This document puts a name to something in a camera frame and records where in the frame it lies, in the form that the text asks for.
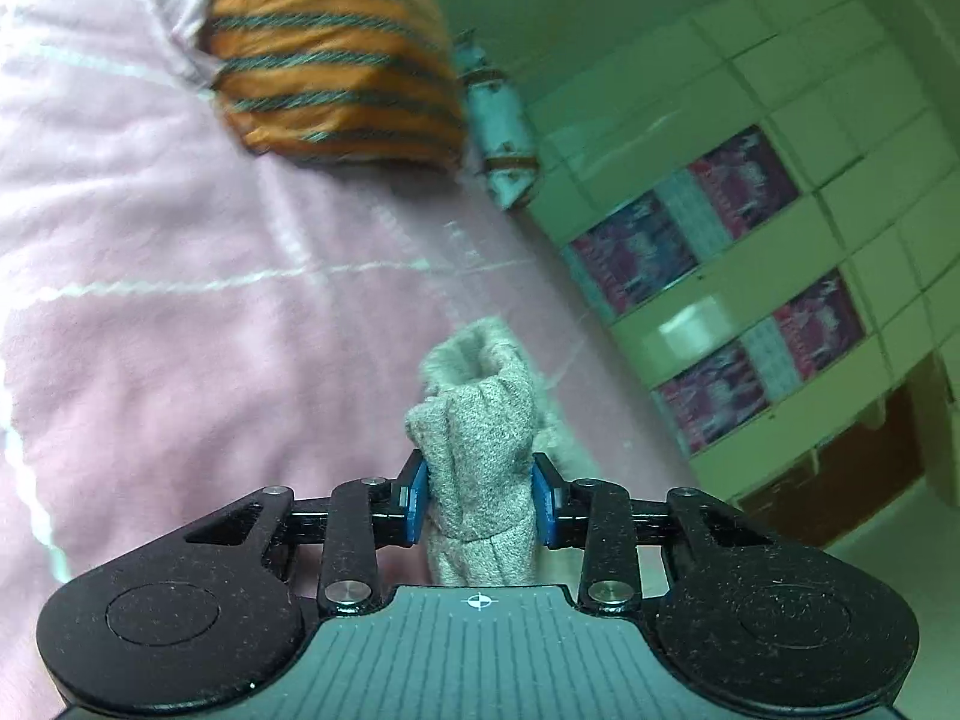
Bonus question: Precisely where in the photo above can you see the calendar poster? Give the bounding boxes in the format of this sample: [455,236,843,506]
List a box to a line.
[562,192,698,323]
[773,268,866,380]
[654,341,770,455]
[688,125,800,239]

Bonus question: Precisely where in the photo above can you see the upper left calendar poster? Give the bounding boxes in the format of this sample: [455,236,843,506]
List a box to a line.
[688,125,800,239]

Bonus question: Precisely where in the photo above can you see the pink pillow under orange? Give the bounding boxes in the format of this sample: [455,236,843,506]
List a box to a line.
[139,0,220,88]

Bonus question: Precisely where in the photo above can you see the dark brown wooden door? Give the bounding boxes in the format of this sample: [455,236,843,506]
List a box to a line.
[737,356,958,548]

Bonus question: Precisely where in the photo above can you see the grey knit pants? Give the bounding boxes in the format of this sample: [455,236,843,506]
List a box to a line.
[405,317,599,589]

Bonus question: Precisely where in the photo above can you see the orange striped pillow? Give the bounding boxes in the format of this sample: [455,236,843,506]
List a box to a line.
[203,0,467,171]

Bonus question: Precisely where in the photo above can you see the white patterned far pillow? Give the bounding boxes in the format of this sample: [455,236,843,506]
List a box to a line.
[454,29,542,211]

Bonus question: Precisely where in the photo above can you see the upper right calendar poster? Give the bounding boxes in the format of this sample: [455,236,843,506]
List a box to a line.
[773,268,866,380]

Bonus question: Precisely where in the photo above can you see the lower right calendar poster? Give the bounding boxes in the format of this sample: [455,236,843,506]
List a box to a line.
[654,341,770,455]

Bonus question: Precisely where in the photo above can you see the lower left calendar poster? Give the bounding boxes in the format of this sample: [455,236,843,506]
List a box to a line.
[562,192,698,323]

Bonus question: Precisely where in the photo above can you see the pink checked bed sheet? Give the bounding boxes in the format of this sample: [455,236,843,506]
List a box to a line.
[2,0,692,718]

